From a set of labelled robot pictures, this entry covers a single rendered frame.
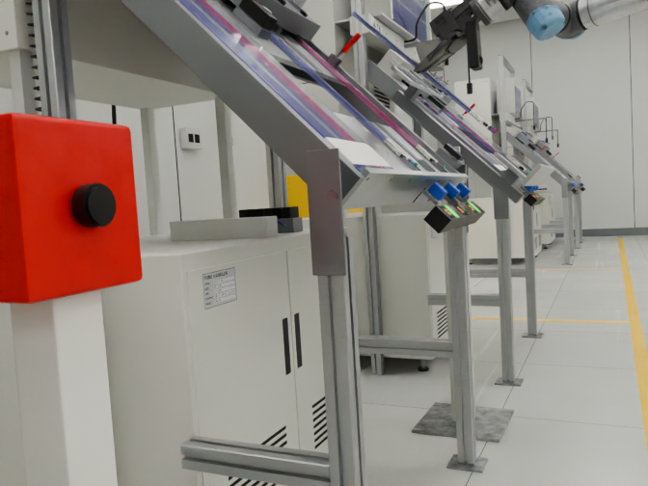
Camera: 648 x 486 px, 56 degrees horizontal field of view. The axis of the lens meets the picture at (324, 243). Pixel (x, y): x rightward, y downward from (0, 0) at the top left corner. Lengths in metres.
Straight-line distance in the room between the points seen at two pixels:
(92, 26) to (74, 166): 0.84
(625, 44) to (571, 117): 1.07
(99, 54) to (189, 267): 0.57
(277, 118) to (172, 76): 0.71
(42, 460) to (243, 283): 0.60
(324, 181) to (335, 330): 0.21
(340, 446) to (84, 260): 0.47
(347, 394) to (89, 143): 0.47
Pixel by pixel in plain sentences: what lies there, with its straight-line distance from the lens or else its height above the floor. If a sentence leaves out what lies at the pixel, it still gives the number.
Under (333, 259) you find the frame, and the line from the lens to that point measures 0.82.
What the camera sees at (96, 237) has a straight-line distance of 0.61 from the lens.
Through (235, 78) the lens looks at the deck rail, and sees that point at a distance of 0.95.
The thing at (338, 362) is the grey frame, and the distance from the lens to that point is 0.85.
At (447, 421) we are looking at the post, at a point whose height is 0.01.
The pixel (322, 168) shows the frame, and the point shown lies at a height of 0.73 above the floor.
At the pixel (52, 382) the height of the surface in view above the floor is 0.54.
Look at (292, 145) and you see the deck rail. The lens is 0.89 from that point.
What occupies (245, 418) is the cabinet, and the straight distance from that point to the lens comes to 1.20.
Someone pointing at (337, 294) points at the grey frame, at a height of 0.56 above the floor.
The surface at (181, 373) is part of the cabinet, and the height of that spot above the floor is 0.42.
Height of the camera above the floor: 0.69
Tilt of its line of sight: 4 degrees down
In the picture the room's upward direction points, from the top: 4 degrees counter-clockwise
